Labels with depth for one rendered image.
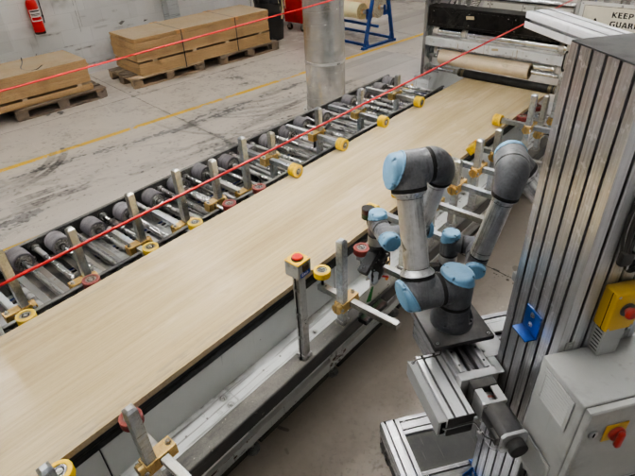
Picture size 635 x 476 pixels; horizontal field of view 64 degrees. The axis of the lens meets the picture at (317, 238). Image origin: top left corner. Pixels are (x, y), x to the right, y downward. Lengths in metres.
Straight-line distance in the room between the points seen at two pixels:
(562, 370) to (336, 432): 1.53
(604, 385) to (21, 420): 1.81
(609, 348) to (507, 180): 0.60
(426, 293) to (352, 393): 1.39
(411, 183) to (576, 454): 0.88
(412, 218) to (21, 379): 1.53
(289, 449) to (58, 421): 1.23
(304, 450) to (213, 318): 0.96
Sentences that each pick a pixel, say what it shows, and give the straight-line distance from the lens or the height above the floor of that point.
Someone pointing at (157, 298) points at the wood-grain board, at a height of 0.90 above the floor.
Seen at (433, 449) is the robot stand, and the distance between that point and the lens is 2.58.
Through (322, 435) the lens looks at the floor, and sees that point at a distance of 2.84.
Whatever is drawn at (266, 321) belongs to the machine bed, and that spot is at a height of 0.79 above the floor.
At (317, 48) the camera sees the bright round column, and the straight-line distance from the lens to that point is 6.23.
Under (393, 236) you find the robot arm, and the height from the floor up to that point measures 1.26.
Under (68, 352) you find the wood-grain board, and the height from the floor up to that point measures 0.90.
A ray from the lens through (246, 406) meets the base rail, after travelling 2.11.
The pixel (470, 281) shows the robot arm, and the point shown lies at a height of 1.26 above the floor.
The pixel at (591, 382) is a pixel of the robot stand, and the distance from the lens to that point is 1.60.
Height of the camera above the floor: 2.36
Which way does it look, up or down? 35 degrees down
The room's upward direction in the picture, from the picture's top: 3 degrees counter-clockwise
